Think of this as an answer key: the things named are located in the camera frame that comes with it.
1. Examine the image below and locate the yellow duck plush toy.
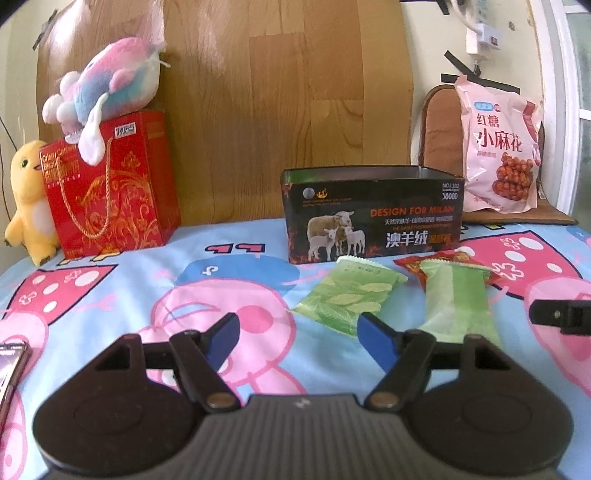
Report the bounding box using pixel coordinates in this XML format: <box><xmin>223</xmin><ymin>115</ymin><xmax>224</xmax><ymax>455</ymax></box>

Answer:
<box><xmin>4</xmin><ymin>140</ymin><xmax>60</xmax><ymax>266</ymax></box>

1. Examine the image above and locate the pink twisted snack bag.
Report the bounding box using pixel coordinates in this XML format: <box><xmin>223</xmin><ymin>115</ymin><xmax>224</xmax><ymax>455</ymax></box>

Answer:
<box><xmin>455</xmin><ymin>76</ymin><xmax>542</xmax><ymax>215</ymax></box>

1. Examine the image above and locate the white plug adapter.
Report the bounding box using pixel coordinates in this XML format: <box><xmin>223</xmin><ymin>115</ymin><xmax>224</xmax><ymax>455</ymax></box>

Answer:
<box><xmin>466</xmin><ymin>23</ymin><xmax>501</xmax><ymax>56</ymax></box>

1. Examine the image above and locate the brown seat cushion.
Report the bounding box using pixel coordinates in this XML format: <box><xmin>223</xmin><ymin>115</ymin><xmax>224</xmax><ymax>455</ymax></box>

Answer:
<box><xmin>418</xmin><ymin>84</ymin><xmax>578</xmax><ymax>225</ymax></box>

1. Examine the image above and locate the phone at sheet edge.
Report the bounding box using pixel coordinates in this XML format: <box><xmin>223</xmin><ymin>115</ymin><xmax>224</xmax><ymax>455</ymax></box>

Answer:
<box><xmin>0</xmin><ymin>342</ymin><xmax>32</xmax><ymax>427</ymax></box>

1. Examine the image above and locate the red orange snack packet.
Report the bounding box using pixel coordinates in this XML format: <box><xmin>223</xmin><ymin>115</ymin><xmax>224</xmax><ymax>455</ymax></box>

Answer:
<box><xmin>395</xmin><ymin>251</ymin><xmax>499</xmax><ymax>291</ymax></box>

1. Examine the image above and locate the plain green snack packet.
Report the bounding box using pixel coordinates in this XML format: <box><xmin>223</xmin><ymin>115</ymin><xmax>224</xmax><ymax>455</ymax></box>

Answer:
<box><xmin>419</xmin><ymin>259</ymin><xmax>502</xmax><ymax>347</ymax></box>

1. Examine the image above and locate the green leaf snack packet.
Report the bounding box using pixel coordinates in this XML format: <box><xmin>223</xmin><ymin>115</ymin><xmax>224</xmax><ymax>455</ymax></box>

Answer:
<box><xmin>293</xmin><ymin>256</ymin><xmax>408</xmax><ymax>337</ymax></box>

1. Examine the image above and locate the cartoon pig bed sheet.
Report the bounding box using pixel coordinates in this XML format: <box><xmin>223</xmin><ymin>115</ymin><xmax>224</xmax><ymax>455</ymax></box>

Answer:
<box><xmin>1</xmin><ymin>220</ymin><xmax>590</xmax><ymax>479</ymax></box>

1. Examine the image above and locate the black sheep print box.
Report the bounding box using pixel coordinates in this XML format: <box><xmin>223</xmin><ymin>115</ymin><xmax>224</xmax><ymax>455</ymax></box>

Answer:
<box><xmin>280</xmin><ymin>166</ymin><xmax>464</xmax><ymax>264</ymax></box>

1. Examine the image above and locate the pink blue plush toy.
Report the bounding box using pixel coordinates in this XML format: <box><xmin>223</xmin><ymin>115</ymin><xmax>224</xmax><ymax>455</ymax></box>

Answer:
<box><xmin>42</xmin><ymin>37</ymin><xmax>170</xmax><ymax>166</ymax></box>

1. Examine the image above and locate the white power strip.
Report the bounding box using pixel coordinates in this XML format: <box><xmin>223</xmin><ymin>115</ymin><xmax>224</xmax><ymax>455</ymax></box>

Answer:
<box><xmin>450</xmin><ymin>0</ymin><xmax>489</xmax><ymax>24</ymax></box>

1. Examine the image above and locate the red gift bag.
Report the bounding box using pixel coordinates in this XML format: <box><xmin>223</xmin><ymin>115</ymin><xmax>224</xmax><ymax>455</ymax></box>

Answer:
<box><xmin>40</xmin><ymin>110</ymin><xmax>180</xmax><ymax>259</ymax></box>

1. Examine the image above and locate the wooden board headboard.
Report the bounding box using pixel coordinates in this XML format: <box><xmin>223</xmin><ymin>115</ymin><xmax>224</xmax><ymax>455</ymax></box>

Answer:
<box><xmin>37</xmin><ymin>0</ymin><xmax>413</xmax><ymax>225</ymax></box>

